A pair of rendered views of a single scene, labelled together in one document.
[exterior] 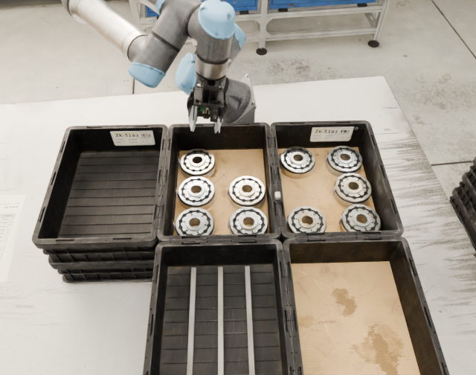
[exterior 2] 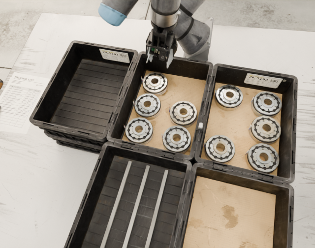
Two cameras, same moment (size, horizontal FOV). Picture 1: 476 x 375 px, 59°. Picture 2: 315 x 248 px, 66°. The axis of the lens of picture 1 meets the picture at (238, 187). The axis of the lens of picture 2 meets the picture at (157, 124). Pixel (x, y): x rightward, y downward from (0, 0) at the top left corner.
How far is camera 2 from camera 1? 0.33 m
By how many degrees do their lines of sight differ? 17
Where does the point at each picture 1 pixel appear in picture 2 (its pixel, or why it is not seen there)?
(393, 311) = (265, 235)
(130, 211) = (101, 108)
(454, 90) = not seen: outside the picture
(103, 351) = (68, 195)
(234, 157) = (183, 83)
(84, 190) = (77, 87)
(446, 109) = not seen: outside the picture
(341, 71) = (298, 17)
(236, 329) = (145, 213)
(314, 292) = (209, 202)
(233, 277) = (155, 174)
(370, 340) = not seen: outside the picture
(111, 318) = (78, 174)
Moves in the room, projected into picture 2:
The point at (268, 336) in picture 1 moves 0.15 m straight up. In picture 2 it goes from (166, 226) to (164, 222)
